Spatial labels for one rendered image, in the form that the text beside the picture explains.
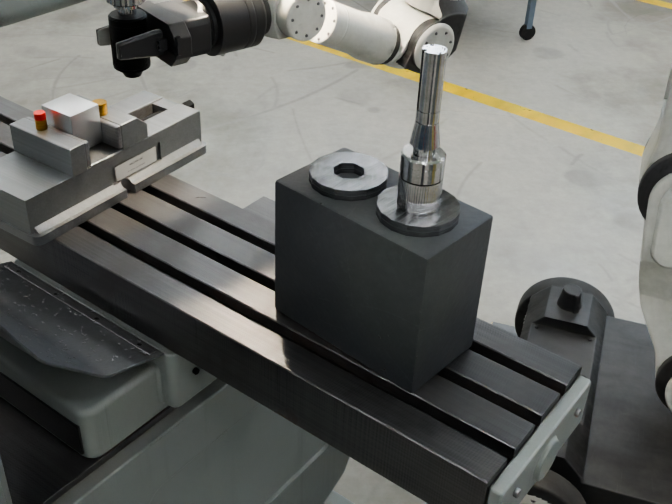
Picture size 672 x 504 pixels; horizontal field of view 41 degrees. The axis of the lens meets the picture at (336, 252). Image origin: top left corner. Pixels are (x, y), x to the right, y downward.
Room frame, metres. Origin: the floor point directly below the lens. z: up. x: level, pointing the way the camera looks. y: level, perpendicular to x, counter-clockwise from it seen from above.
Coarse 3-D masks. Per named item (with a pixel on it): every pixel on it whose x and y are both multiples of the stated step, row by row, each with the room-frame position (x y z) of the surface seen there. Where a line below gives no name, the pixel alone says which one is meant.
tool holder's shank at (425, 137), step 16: (432, 48) 0.82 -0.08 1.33; (432, 64) 0.81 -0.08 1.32; (432, 80) 0.81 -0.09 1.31; (432, 96) 0.81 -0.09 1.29; (416, 112) 0.82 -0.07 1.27; (432, 112) 0.81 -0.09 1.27; (416, 128) 0.81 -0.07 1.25; (432, 128) 0.81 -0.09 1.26; (416, 144) 0.81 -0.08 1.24; (432, 144) 0.81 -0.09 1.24
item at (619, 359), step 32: (576, 288) 1.38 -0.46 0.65; (544, 320) 1.33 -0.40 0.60; (576, 320) 1.33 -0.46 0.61; (608, 320) 1.39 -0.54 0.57; (576, 352) 1.26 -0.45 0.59; (608, 352) 1.29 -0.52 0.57; (640, 352) 1.29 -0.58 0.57; (608, 384) 1.20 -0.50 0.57; (640, 384) 1.20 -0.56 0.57; (608, 416) 1.12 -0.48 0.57; (640, 416) 1.12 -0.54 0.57; (576, 448) 1.02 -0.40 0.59; (608, 448) 1.05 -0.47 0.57; (640, 448) 1.05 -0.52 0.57; (576, 480) 0.97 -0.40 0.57; (608, 480) 0.98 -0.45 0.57; (640, 480) 0.98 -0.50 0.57
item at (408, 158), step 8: (408, 144) 0.84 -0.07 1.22; (408, 152) 0.82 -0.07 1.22; (440, 152) 0.82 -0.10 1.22; (408, 160) 0.80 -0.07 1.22; (416, 160) 0.80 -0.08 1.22; (424, 160) 0.80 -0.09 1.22; (432, 160) 0.80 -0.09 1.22; (440, 160) 0.81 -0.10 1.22; (416, 168) 0.80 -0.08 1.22; (424, 168) 0.80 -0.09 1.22; (432, 168) 0.80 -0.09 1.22; (440, 168) 0.81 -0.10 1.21
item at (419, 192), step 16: (400, 160) 0.82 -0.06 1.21; (400, 176) 0.82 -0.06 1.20; (416, 176) 0.80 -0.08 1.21; (432, 176) 0.80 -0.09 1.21; (400, 192) 0.81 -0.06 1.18; (416, 192) 0.80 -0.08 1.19; (432, 192) 0.80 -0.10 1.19; (400, 208) 0.81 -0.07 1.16; (416, 208) 0.80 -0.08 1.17; (432, 208) 0.80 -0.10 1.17
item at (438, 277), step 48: (288, 192) 0.86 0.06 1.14; (336, 192) 0.84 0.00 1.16; (384, 192) 0.84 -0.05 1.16; (288, 240) 0.86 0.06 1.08; (336, 240) 0.82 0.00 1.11; (384, 240) 0.77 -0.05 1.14; (432, 240) 0.77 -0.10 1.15; (480, 240) 0.81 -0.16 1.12; (288, 288) 0.86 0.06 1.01; (336, 288) 0.81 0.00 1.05; (384, 288) 0.77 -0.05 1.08; (432, 288) 0.75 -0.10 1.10; (480, 288) 0.82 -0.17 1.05; (336, 336) 0.81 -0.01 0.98; (384, 336) 0.77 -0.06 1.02; (432, 336) 0.76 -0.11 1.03
